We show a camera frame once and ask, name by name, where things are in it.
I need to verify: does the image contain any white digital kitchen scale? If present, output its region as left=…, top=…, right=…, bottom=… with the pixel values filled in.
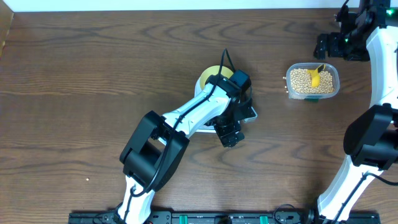
left=194, top=77, right=258, bottom=134

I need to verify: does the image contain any clear container of soybeans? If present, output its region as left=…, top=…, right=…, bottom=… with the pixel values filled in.
left=284, top=63, right=340, bottom=100

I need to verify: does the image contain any yellow plastic bowl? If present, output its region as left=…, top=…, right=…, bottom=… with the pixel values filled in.
left=198, top=65, right=233, bottom=90

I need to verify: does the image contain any yellow measuring scoop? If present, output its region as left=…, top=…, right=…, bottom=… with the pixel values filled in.
left=307, top=64, right=326, bottom=88

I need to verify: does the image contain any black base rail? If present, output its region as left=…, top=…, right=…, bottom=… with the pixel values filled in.
left=68, top=210, right=382, bottom=224

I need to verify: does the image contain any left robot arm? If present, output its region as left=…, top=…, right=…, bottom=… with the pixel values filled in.
left=114, top=70, right=255, bottom=223

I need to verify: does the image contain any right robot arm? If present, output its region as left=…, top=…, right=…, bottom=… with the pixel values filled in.
left=304, top=0, right=397, bottom=223

